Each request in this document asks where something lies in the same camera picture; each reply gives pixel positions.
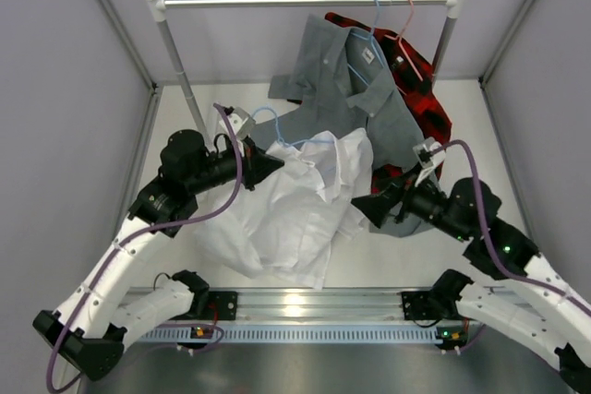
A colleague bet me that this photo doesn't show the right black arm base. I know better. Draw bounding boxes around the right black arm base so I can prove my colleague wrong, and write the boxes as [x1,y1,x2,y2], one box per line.
[401,291,485,355]

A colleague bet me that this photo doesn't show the pink wire hanger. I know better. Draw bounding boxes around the pink wire hanger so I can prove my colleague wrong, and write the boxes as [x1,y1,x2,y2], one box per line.
[386,0,424,83]

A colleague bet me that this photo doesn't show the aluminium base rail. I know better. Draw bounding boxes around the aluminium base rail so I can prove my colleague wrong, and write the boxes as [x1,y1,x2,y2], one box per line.
[124,286,578,321]

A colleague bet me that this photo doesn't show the white metal clothes rack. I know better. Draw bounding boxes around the white metal clothes rack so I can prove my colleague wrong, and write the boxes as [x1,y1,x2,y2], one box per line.
[144,0,466,133]

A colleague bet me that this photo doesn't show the white shirt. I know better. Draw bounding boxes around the white shirt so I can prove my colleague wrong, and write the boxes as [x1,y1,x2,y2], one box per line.
[193,128,373,289]

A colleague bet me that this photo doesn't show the red black plaid shirt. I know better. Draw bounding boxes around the red black plaid shirt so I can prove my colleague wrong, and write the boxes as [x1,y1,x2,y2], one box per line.
[307,12,452,180]

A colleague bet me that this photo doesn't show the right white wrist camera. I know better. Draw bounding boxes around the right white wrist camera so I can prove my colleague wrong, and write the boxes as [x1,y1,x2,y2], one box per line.
[413,137,445,187]

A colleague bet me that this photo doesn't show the slotted grey cable duct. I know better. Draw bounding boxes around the slotted grey cable duct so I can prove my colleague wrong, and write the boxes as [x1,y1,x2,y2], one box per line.
[139,325,443,344]

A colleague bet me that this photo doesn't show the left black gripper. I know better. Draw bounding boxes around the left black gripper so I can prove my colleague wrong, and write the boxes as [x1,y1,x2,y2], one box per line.
[187,136,284,195]

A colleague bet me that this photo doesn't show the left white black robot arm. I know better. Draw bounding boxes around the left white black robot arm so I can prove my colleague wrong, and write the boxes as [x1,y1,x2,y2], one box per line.
[33,129,284,381]

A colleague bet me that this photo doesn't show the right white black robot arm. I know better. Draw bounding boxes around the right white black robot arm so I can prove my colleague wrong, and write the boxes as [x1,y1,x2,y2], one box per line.
[352,178,590,393]

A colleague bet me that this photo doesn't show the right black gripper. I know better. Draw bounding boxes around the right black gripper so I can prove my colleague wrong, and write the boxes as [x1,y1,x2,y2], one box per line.
[351,161,470,242]

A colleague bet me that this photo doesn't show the blue hanger holding grey shirt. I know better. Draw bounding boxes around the blue hanger holding grey shirt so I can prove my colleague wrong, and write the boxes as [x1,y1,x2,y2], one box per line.
[353,0,386,68]

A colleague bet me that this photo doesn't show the light blue hanger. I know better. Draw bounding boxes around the light blue hanger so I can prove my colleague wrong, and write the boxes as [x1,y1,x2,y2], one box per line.
[251,106,341,192]

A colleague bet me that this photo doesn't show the grey button-up shirt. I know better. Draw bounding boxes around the grey button-up shirt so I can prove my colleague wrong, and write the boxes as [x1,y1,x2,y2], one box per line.
[248,12,442,239]

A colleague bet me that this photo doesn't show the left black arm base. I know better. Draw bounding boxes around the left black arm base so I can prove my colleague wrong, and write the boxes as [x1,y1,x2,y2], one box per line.
[200,291,238,321]

